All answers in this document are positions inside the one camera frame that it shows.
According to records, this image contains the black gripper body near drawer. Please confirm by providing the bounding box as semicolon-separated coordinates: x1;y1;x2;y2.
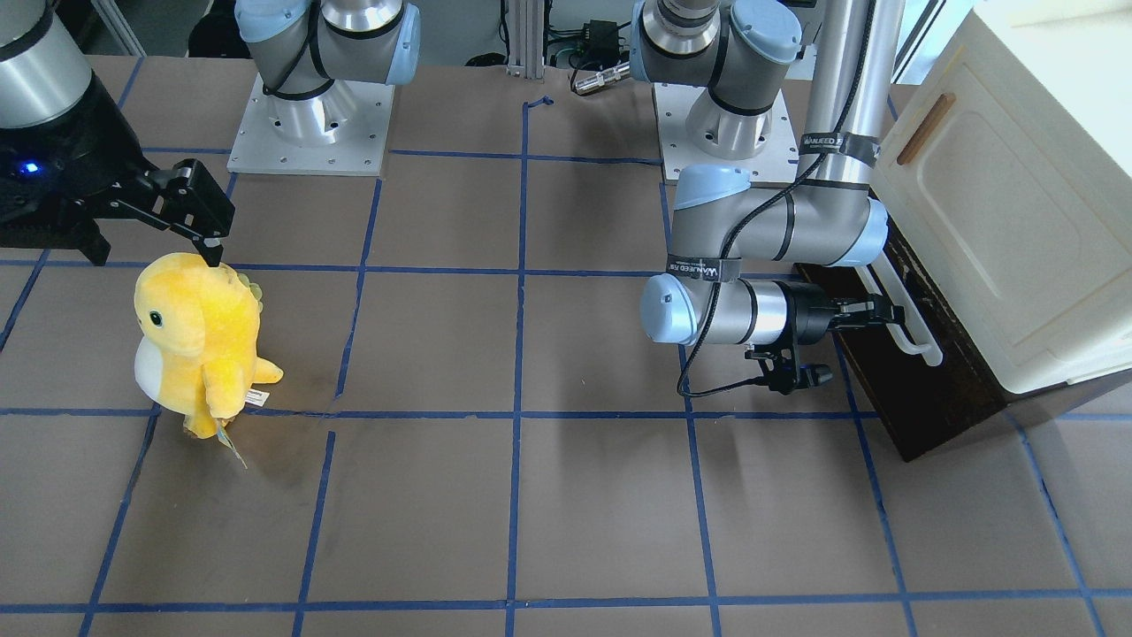
782;281;840;346

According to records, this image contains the black gripper body near plush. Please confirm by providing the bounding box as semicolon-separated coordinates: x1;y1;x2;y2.
1;75;153;265

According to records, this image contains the dark wooden drawer white handle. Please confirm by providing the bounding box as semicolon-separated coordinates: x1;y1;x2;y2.
798;222;1023;460

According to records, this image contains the silver robot arm near drawer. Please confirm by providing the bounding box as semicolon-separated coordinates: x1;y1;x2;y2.
633;1;903;347

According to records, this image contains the silver robot arm near plush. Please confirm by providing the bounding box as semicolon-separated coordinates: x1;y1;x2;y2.
1;1;420;266

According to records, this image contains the yellow plush dinosaur toy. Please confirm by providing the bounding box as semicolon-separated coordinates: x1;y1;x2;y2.
134;253;284;451

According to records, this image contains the cream cabinet box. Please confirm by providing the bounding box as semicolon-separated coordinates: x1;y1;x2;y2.
873;1;1131;394

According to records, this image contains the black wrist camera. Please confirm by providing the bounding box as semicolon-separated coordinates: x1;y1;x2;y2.
745;346;833;395

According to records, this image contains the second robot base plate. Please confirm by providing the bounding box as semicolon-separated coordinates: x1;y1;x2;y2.
654;83;798;187

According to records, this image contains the square robot base plate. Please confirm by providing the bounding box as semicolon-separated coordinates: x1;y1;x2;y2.
226;78;395;177

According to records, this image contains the aluminium frame post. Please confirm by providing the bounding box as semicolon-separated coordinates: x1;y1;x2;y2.
501;0;549;83

